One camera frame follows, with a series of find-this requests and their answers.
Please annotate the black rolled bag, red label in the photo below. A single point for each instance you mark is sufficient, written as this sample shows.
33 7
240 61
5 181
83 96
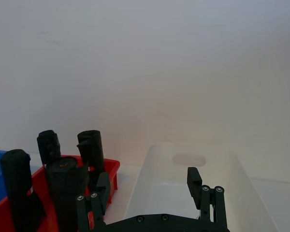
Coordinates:
18 183

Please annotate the red plastic bin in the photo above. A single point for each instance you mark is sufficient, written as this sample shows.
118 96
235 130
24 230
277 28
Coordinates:
39 178

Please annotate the white translucent plastic bin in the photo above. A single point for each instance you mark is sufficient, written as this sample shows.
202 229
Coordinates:
164 193

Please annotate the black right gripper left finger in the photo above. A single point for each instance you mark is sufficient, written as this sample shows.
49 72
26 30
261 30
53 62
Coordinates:
103 191

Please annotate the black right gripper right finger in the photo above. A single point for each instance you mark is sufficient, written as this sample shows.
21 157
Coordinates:
194 186

